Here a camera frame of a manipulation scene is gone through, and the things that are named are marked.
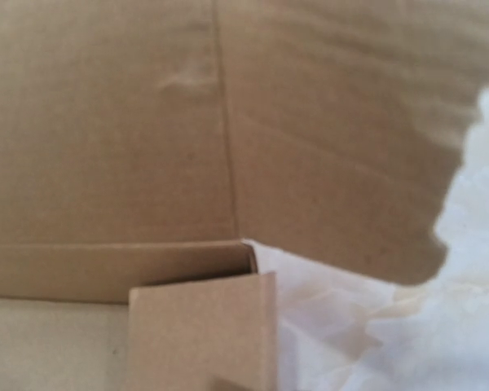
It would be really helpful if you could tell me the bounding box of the brown cardboard box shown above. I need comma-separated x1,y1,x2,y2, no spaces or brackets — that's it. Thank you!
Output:
0,1,489,390

